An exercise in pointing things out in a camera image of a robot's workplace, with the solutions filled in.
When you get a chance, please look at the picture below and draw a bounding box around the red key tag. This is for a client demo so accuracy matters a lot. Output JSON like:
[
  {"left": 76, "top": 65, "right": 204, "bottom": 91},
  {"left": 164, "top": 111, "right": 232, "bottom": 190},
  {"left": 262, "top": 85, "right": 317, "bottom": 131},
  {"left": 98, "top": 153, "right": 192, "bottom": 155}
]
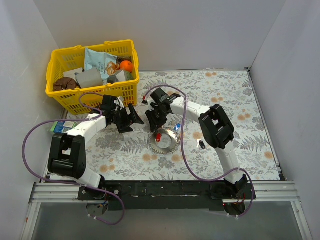
[{"left": 155, "top": 133, "right": 162, "bottom": 143}]

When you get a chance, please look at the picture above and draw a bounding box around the blue key tag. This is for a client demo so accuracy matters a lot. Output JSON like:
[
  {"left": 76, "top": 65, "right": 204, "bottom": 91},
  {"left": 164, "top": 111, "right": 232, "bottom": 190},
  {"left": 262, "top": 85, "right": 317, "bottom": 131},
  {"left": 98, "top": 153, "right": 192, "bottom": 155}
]
[{"left": 174, "top": 123, "right": 181, "bottom": 131}]

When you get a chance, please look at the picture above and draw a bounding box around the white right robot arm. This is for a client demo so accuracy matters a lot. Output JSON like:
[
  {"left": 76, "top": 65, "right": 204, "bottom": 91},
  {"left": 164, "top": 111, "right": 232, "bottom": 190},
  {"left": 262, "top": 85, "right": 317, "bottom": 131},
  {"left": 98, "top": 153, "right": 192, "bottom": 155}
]
[{"left": 142, "top": 88, "right": 248, "bottom": 199}]

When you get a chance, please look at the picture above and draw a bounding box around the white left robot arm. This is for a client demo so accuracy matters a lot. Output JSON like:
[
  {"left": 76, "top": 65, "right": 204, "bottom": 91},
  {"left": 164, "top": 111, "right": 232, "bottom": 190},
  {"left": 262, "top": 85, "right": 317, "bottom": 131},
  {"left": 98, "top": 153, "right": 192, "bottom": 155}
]
[{"left": 47, "top": 95, "right": 144, "bottom": 200}]

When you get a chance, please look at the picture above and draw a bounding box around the yellow plastic basket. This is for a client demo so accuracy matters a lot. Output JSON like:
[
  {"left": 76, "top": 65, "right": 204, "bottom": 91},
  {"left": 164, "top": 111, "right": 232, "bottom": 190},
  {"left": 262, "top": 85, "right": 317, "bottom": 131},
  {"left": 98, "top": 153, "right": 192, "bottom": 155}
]
[{"left": 45, "top": 39, "right": 140, "bottom": 115}]

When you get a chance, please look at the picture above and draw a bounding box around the black head small key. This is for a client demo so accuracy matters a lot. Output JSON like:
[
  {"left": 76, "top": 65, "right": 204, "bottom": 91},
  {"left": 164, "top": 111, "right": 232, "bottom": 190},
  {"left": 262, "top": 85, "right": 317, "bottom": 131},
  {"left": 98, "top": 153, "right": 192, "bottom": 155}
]
[{"left": 196, "top": 139, "right": 206, "bottom": 150}]

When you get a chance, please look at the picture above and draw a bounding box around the grey cardboard box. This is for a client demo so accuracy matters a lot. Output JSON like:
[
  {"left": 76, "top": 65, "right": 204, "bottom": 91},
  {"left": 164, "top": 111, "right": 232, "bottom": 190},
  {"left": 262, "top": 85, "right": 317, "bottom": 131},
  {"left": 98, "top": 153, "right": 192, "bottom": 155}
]
[{"left": 76, "top": 67, "right": 103, "bottom": 89}]

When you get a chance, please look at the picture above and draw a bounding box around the light blue chips bag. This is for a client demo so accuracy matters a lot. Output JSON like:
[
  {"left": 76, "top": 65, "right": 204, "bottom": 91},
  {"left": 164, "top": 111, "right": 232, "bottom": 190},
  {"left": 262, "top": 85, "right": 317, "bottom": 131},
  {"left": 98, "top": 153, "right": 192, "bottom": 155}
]
[{"left": 84, "top": 48, "right": 120, "bottom": 81}]

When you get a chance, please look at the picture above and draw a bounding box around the orange fruit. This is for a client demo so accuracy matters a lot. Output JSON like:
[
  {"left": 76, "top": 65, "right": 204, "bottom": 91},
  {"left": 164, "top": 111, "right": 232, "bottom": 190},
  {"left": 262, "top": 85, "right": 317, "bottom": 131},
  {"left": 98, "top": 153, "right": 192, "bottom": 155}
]
[{"left": 119, "top": 60, "right": 134, "bottom": 73}]

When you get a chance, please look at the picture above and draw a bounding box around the green blue carton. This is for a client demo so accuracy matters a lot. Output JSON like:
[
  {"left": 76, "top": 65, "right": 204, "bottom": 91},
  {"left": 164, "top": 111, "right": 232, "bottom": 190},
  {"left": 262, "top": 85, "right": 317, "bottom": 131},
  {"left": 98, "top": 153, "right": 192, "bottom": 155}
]
[{"left": 50, "top": 121, "right": 78, "bottom": 134}]

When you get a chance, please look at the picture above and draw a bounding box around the brown round bun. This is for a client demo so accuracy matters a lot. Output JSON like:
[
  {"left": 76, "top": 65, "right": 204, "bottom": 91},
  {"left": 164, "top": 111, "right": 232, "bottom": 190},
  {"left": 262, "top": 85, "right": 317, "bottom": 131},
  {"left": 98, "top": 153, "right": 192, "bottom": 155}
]
[{"left": 52, "top": 77, "right": 79, "bottom": 92}]

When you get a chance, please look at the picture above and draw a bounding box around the white box in basket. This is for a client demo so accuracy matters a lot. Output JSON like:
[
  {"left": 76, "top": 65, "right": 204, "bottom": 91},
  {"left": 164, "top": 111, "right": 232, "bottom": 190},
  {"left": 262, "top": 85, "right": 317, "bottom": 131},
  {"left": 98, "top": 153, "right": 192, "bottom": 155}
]
[{"left": 63, "top": 67, "right": 84, "bottom": 80}]

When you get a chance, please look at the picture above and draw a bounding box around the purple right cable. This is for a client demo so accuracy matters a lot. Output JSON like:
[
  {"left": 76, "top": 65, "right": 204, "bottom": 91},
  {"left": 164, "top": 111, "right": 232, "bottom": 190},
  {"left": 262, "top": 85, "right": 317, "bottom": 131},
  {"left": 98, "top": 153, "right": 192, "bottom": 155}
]
[{"left": 141, "top": 86, "right": 255, "bottom": 218}]

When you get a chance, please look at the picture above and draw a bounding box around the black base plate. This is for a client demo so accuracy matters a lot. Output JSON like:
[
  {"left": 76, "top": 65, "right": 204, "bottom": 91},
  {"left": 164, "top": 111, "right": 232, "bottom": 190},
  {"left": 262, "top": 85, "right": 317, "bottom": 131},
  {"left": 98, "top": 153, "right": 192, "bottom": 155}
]
[{"left": 77, "top": 180, "right": 256, "bottom": 213}]

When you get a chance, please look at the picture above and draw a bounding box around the aluminium frame rail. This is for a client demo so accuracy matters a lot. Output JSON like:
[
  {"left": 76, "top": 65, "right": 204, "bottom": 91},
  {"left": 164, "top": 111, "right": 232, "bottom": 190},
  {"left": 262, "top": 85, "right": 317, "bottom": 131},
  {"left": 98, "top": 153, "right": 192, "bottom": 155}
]
[{"left": 21, "top": 180, "right": 312, "bottom": 240}]

